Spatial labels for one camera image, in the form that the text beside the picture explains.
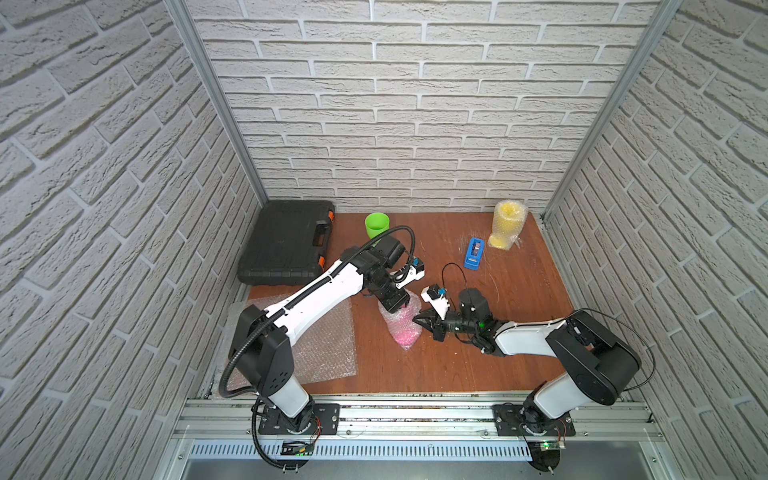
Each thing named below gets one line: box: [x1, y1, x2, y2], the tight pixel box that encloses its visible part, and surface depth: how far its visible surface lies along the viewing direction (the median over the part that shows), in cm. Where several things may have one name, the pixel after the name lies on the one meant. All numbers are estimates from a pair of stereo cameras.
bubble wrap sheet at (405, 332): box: [378, 289, 423, 350], surface depth 85 cm
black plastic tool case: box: [237, 200, 335, 286], surface depth 105 cm
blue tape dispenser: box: [463, 237, 485, 271], surface depth 105 cm
